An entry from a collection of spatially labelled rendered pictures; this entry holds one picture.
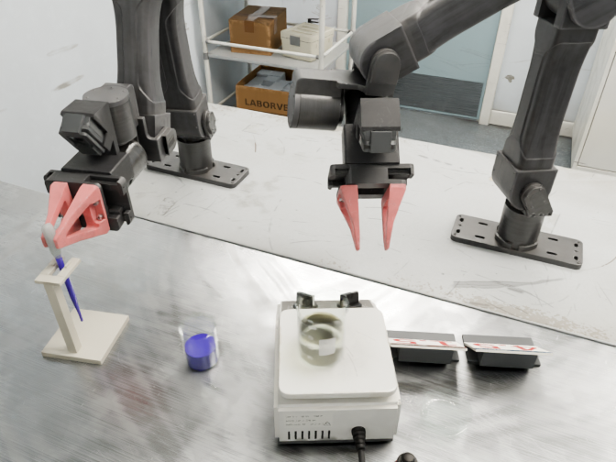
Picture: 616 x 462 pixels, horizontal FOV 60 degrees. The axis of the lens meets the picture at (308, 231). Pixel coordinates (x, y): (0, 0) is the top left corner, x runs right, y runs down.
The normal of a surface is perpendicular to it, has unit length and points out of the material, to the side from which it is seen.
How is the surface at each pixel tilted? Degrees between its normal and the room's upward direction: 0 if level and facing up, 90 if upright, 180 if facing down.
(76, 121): 38
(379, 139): 77
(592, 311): 0
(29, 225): 0
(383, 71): 90
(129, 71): 71
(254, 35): 91
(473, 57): 90
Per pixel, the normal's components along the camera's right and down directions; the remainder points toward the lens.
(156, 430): 0.00, -0.81
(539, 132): 0.10, 0.51
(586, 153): -0.38, 0.54
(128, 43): -0.14, 0.28
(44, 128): 0.92, 0.23
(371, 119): 0.03, -0.22
